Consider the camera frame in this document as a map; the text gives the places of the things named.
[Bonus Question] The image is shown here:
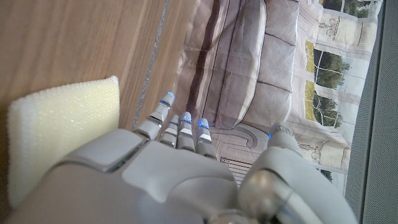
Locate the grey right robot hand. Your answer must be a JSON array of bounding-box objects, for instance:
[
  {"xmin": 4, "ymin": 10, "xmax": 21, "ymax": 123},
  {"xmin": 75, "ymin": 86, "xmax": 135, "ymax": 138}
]
[{"xmin": 6, "ymin": 91, "xmax": 358, "ymax": 224}]

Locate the pale yellow sponge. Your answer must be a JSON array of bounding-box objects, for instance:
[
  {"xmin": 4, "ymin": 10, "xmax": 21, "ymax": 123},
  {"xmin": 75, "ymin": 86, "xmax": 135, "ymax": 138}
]
[{"xmin": 6, "ymin": 75, "xmax": 121, "ymax": 208}]

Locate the printed sofa backdrop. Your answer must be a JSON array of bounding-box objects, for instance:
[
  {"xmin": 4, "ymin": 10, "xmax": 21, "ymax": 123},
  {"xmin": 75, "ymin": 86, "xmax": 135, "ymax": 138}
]
[{"xmin": 169, "ymin": 0, "xmax": 386, "ymax": 197}]

